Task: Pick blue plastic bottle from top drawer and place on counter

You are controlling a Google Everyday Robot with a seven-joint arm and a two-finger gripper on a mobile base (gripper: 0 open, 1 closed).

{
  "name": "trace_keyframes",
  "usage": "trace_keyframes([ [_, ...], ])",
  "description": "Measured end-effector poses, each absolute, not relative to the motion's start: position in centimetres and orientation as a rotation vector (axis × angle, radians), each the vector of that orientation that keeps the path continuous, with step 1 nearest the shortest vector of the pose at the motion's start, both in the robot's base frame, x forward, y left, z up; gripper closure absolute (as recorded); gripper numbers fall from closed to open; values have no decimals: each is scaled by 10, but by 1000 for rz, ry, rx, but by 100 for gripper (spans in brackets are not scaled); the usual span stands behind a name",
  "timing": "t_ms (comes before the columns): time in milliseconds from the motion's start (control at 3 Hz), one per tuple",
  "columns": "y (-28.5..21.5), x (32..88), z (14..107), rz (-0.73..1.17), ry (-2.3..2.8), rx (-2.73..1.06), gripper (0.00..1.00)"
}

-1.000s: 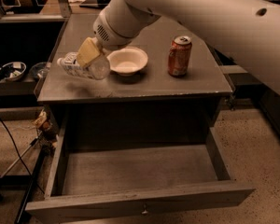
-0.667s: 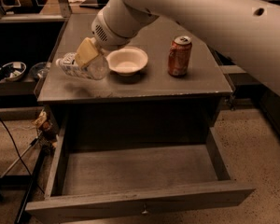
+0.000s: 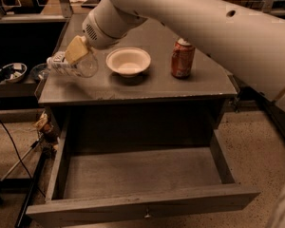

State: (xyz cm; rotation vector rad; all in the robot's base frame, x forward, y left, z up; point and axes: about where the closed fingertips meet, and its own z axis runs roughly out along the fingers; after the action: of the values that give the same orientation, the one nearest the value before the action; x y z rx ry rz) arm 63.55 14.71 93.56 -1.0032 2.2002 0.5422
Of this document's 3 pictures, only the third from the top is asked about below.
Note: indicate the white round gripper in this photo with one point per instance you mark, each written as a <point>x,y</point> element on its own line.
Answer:
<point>97,32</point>

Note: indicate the blue plastic water bottle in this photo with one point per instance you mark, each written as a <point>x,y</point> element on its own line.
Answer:
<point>85,67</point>

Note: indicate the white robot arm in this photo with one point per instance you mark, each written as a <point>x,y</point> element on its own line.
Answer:
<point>248,43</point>

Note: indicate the grey cabinet with counter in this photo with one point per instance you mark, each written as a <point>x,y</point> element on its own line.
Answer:
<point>207,81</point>

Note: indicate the open grey top drawer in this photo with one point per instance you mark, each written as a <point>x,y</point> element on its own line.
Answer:
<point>110,168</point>

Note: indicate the small metal drawer knob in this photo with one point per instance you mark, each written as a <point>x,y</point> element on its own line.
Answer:
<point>147,214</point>

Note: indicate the dark glass bowl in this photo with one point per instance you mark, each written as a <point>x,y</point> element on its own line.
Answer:
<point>39,72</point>

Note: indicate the white paper bowl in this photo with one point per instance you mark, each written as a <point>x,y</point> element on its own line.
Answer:
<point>128,61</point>

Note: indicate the grey low shelf bench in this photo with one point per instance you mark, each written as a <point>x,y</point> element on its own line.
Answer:
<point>24,88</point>

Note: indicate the white bowl with items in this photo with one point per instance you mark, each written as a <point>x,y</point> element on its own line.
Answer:
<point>13,73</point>

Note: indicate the crumpled snack wrapper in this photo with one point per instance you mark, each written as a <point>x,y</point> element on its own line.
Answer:
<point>45,126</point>

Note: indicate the orange soda can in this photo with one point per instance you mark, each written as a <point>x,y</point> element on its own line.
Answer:
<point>182,59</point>

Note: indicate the black tripod leg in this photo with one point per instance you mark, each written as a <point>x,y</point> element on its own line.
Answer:
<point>23,220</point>

